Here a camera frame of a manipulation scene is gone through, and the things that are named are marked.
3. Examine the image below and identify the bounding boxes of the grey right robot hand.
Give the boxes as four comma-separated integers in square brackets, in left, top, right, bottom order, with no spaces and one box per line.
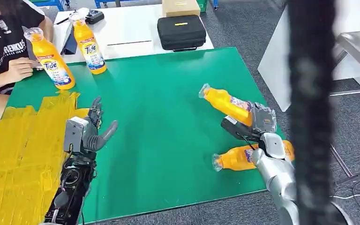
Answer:
[248,100,278,135]

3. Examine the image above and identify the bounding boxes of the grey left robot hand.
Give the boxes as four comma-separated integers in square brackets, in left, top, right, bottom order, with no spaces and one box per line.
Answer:
[81,96,120,153]

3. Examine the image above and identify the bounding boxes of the orange detergent bottle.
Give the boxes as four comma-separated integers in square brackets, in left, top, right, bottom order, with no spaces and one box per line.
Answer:
[23,27,76,91]
[68,12,108,75]
[211,140,295,173]
[198,82,254,128]

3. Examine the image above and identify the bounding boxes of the white panel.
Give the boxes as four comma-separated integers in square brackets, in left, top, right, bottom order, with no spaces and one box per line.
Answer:
[257,0,360,113]

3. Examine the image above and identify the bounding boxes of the green mat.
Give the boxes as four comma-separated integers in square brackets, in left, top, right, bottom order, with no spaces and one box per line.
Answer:
[6,46,289,225]

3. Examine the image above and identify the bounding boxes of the yellow sheet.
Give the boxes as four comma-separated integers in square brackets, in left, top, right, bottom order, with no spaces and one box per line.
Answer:
[0,90,91,225]

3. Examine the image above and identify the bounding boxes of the dark blue folder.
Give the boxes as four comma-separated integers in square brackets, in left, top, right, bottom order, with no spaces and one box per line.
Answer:
[60,22,79,56]

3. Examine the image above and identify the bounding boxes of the person's right hand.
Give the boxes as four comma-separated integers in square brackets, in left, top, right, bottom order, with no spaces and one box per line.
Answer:
[7,57,40,85]

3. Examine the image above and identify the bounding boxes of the thin black strip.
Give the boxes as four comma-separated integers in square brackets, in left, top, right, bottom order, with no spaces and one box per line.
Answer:
[106,39,153,46]

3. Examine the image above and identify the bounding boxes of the white table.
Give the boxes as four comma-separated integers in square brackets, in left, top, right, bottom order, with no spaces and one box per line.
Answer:
[52,3,215,64]

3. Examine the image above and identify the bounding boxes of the steel bench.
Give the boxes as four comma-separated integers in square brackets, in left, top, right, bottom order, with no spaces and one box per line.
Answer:
[330,29,360,100]

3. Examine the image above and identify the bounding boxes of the black carrying case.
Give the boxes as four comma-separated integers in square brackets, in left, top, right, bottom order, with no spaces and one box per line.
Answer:
[157,15,207,52]

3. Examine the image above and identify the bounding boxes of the black remote controller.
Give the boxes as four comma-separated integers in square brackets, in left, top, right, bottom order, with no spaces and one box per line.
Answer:
[85,9,105,25]

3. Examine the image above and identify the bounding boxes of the green crate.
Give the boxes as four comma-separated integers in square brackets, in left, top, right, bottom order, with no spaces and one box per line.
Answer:
[196,0,209,13]

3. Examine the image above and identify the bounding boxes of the person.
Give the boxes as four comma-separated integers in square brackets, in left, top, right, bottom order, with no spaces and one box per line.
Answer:
[0,0,55,122]

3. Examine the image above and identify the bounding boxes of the cardboard box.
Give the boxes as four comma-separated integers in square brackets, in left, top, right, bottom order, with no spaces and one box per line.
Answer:
[162,0,202,18]

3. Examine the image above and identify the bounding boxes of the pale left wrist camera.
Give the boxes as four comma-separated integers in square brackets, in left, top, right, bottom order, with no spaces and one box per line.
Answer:
[63,116,90,154]

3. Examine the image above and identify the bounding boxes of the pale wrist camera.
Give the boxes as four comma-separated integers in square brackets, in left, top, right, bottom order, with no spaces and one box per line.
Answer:
[220,115,262,143]
[63,116,90,154]

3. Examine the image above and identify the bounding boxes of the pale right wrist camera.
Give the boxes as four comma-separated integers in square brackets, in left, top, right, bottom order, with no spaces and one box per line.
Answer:
[220,115,262,143]

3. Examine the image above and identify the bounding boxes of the blurred black cable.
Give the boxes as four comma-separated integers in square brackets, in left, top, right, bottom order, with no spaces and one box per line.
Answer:
[286,0,338,225]

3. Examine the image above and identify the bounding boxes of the white floor cable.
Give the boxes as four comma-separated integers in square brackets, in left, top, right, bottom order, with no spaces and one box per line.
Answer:
[332,173,360,200]

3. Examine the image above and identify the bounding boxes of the blue metal frame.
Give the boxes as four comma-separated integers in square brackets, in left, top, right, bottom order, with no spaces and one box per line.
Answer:
[29,0,66,10]

